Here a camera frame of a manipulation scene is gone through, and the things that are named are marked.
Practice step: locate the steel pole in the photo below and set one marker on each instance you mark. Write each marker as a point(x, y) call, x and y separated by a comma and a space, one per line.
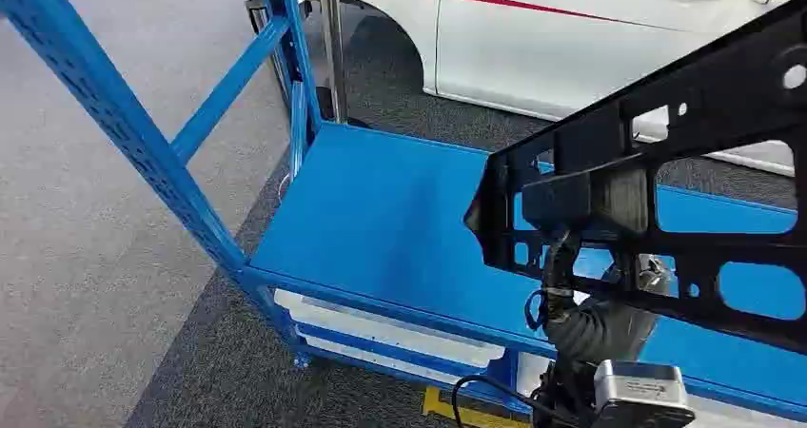
point(332, 41)

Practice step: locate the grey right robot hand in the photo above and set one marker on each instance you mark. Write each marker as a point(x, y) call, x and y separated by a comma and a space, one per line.
point(599, 334)

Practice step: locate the black metal frame part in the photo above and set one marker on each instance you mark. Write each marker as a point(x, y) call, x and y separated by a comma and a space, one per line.
point(592, 141)

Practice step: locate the white car with red stripe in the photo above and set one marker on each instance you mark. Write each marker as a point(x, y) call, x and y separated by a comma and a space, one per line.
point(536, 53)

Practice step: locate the yellow floor marker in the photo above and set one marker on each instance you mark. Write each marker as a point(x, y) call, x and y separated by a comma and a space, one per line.
point(466, 416)

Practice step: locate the blue metal shelf rack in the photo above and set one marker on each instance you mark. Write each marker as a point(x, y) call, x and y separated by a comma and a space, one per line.
point(391, 223)

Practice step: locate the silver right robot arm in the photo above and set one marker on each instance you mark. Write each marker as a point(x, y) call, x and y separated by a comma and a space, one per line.
point(643, 397)

